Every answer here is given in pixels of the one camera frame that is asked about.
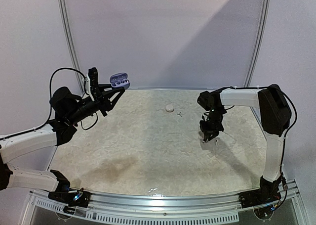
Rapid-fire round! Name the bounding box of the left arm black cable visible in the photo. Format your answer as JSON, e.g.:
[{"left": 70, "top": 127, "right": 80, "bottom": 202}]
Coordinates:
[{"left": 0, "top": 67, "right": 99, "bottom": 136}]

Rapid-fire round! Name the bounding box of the aluminium front rail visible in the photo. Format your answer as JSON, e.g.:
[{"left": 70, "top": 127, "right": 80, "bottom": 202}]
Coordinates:
[{"left": 21, "top": 180, "right": 309, "bottom": 225}]

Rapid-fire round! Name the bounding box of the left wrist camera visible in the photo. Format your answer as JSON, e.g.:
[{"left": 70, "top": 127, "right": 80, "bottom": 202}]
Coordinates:
[{"left": 83, "top": 67, "right": 98, "bottom": 101}]

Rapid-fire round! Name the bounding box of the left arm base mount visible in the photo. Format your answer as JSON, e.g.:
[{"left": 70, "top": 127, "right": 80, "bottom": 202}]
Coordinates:
[{"left": 48, "top": 186, "right": 91, "bottom": 208}]

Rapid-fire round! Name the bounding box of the white round case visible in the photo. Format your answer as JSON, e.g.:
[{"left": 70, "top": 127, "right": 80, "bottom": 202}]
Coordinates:
[{"left": 165, "top": 104, "right": 174, "bottom": 113}]

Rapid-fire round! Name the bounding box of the blue earbud charging case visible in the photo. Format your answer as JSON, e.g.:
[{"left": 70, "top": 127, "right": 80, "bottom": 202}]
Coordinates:
[{"left": 110, "top": 73, "right": 130, "bottom": 89}]

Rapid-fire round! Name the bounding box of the aluminium corner post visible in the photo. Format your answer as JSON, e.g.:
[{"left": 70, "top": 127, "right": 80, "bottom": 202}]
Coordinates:
[
  {"left": 241, "top": 0, "right": 272, "bottom": 93},
  {"left": 56, "top": 0, "right": 86, "bottom": 93}
]

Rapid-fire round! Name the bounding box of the right aluminium corner post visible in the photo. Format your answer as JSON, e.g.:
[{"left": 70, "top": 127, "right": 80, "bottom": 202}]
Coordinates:
[{"left": 241, "top": 0, "right": 272, "bottom": 93}]

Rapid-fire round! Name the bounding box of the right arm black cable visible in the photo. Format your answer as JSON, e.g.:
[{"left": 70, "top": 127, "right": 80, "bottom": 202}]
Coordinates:
[{"left": 217, "top": 85, "right": 298, "bottom": 206}]

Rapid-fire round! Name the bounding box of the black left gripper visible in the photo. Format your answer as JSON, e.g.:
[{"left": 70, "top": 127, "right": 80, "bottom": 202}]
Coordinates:
[{"left": 66, "top": 83, "right": 124, "bottom": 125}]

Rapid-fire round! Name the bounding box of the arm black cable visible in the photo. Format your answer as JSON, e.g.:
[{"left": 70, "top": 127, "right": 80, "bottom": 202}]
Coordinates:
[
  {"left": 217, "top": 85, "right": 298, "bottom": 206},
  {"left": 0, "top": 67, "right": 99, "bottom": 136}
]

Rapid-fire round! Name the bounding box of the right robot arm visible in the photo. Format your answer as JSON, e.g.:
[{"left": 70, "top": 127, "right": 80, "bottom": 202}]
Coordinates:
[{"left": 197, "top": 84, "right": 292, "bottom": 182}]

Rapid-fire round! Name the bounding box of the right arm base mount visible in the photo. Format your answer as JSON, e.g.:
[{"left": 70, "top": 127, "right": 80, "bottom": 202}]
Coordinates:
[{"left": 238, "top": 176, "right": 281, "bottom": 208}]

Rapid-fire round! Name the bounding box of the left aluminium corner post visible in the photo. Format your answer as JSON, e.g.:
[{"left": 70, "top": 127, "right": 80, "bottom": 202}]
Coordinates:
[{"left": 56, "top": 0, "right": 86, "bottom": 93}]

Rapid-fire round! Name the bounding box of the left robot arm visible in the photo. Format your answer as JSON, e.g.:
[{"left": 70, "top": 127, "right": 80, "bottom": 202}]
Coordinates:
[{"left": 0, "top": 85, "right": 125, "bottom": 202}]

